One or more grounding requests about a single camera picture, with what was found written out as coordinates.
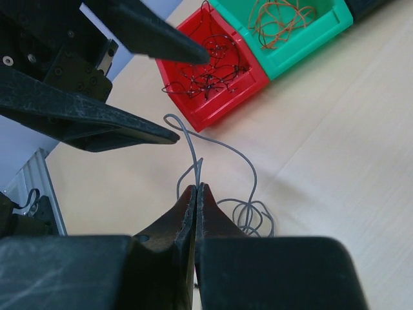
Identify green plastic bin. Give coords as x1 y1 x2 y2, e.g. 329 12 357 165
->
210 1 353 80

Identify black white striped cable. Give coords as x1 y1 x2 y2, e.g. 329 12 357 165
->
161 0 249 100

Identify red plastic bin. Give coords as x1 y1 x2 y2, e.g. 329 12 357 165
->
156 1 270 132

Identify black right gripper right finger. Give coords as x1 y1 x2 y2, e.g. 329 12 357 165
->
195 183 368 309

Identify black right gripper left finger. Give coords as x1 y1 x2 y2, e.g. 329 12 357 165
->
1 185 197 309

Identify orange cable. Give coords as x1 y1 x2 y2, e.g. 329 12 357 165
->
247 0 317 51

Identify black plastic bin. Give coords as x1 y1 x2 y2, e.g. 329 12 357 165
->
345 0 386 20

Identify aluminium mounting rail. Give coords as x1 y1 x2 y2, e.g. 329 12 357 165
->
2 149 67 236

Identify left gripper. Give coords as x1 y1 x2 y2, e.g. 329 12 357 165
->
1 0 209 152

